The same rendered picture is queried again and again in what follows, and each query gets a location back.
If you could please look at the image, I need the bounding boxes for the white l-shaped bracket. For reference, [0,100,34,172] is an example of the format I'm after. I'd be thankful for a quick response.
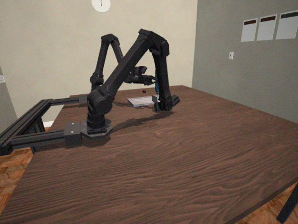
[152,95,160,102]

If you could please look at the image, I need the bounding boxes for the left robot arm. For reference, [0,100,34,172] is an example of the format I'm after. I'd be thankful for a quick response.
[90,34,147,91]

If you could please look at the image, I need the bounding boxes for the white shallow tray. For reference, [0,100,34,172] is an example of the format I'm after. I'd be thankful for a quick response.
[128,96,154,107]

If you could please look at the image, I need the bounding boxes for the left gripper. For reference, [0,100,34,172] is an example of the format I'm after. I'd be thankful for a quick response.
[138,75,158,86]

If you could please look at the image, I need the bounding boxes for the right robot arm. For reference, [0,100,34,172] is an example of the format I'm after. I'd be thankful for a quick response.
[87,28,180,135]

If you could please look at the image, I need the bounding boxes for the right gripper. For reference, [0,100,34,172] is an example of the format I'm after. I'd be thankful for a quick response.
[154,102,164,111]

